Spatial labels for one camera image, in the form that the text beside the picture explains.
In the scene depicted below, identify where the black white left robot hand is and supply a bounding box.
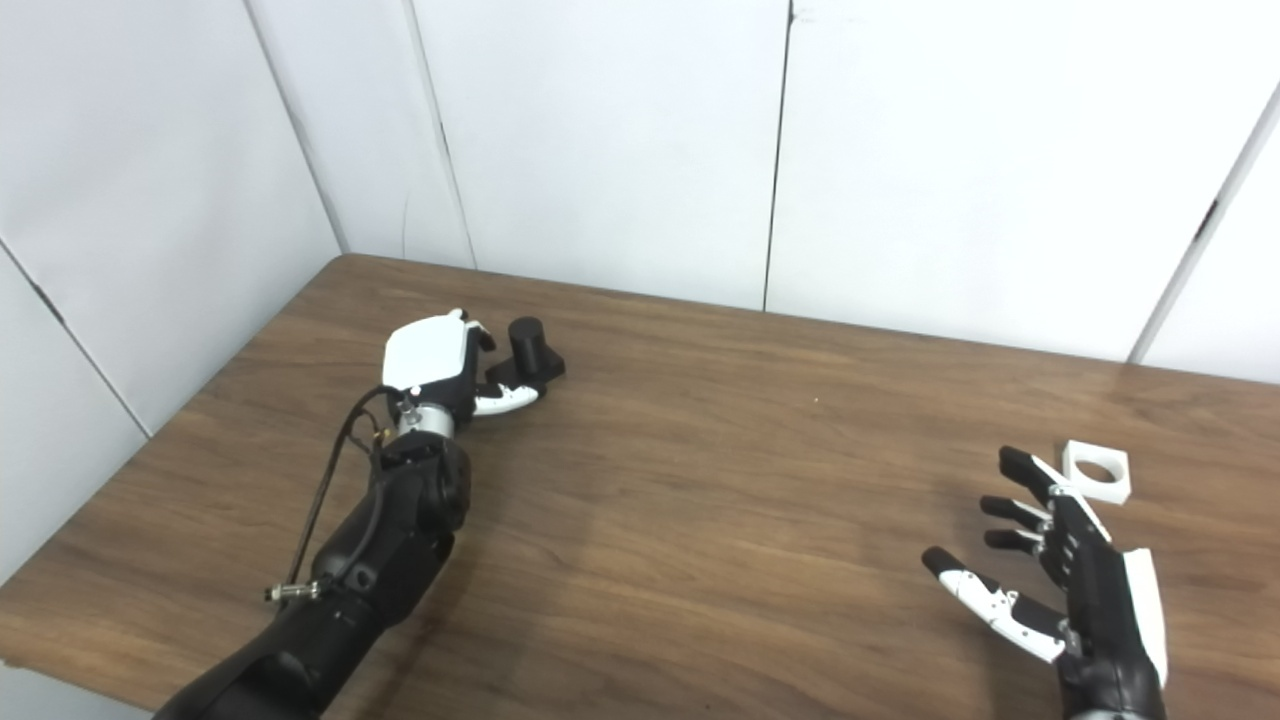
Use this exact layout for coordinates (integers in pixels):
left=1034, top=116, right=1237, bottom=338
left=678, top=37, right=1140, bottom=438
left=382, top=308, right=547, bottom=433

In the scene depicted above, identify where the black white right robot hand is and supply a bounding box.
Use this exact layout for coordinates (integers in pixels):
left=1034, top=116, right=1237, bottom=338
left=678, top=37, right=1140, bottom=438
left=921, top=446, right=1170, bottom=720

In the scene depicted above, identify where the black peg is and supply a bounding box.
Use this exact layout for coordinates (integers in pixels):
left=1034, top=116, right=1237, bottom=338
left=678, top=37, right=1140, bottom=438
left=485, top=317, right=567, bottom=388

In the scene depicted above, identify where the white square piece with hole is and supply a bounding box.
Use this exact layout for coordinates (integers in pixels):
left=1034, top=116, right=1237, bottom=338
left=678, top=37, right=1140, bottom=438
left=1061, top=439, right=1134, bottom=503

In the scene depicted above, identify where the thin left arm wire bundle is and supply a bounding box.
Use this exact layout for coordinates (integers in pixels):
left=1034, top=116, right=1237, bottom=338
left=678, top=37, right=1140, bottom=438
left=345, top=400, right=393, bottom=471

